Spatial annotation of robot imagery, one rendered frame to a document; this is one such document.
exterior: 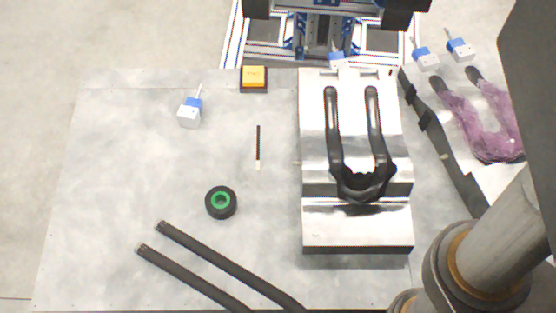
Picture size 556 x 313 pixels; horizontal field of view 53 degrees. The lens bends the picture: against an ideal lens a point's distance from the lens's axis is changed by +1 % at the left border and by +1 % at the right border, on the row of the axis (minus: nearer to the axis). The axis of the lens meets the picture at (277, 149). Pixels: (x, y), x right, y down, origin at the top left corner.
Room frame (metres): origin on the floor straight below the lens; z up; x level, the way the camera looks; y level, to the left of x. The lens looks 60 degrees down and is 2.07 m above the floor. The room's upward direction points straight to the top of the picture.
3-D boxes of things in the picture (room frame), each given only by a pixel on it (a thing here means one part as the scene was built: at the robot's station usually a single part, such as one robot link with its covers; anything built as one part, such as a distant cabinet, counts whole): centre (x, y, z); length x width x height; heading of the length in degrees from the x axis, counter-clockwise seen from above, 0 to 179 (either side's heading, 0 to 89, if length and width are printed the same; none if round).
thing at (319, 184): (0.70, -0.19, 0.87); 0.50 x 0.26 x 0.14; 0
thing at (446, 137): (0.78, -0.55, 0.86); 0.50 x 0.26 x 0.11; 17
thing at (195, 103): (0.87, 0.23, 0.83); 0.13 x 0.05 x 0.05; 166
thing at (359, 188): (0.71, -0.20, 0.92); 0.35 x 0.16 x 0.09; 0
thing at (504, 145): (0.79, -0.54, 0.90); 0.26 x 0.18 x 0.08; 17
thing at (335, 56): (1.03, -0.17, 0.83); 0.13 x 0.05 x 0.05; 8
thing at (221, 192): (0.58, 0.14, 0.82); 0.08 x 0.08 x 0.04
